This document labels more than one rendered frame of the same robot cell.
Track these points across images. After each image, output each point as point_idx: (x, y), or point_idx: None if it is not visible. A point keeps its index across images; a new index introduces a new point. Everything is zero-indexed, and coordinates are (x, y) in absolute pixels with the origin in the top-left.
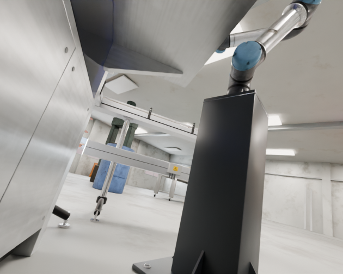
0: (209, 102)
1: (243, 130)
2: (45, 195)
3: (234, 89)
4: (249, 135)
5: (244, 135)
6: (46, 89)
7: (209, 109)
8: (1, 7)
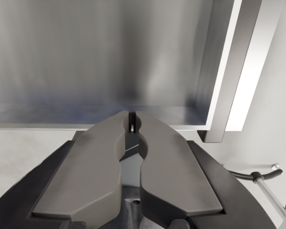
0: (133, 144)
1: (78, 136)
2: None
3: (103, 228)
4: (74, 135)
5: (79, 132)
6: None
7: (129, 133)
8: None
